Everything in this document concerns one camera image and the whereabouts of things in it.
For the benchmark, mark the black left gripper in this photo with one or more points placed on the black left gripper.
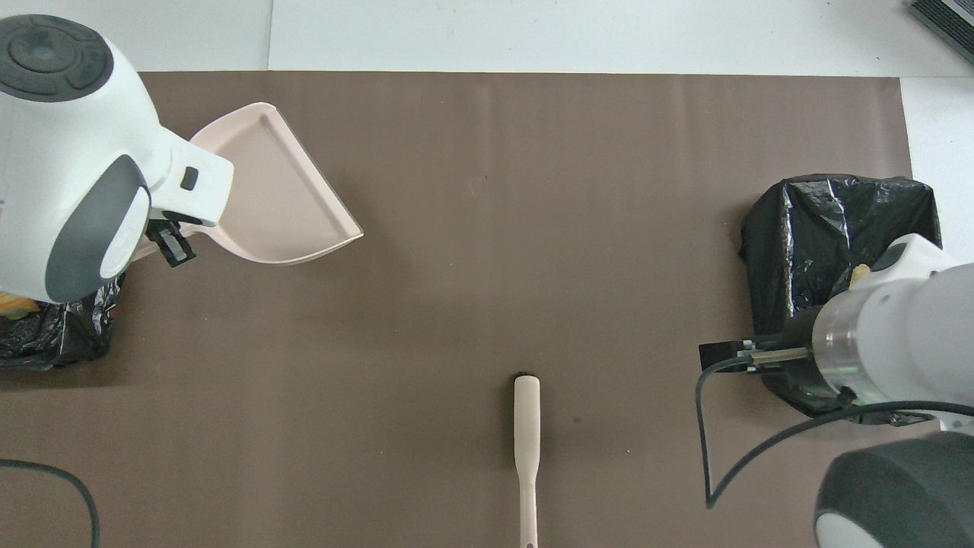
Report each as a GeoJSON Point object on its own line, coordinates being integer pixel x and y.
{"type": "Point", "coordinates": [171, 221]}

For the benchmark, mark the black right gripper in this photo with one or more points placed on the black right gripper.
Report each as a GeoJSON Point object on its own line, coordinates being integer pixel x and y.
{"type": "Point", "coordinates": [800, 346]}

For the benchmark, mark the beige plastic dustpan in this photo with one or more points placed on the beige plastic dustpan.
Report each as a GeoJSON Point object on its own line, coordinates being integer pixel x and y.
{"type": "Point", "coordinates": [281, 198]}

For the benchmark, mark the striped croissant bread piece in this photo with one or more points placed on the striped croissant bread piece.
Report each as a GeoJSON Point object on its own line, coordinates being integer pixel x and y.
{"type": "Point", "coordinates": [860, 274]}

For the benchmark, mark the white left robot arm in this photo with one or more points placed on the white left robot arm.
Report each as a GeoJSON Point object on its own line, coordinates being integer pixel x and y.
{"type": "Point", "coordinates": [68, 152]}

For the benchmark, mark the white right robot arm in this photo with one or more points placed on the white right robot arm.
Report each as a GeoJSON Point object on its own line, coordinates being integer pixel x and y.
{"type": "Point", "coordinates": [898, 335]}

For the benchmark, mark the black-lined trash bin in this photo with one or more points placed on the black-lined trash bin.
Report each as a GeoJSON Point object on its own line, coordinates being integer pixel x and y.
{"type": "Point", "coordinates": [68, 335]}
{"type": "Point", "coordinates": [791, 243]}

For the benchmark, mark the brown table mat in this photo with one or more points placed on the brown table mat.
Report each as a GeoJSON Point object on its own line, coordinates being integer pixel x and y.
{"type": "Point", "coordinates": [487, 228]}

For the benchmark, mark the dark grey ribbed device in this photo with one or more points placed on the dark grey ribbed device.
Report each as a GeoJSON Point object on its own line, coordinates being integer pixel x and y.
{"type": "Point", "coordinates": [951, 19]}

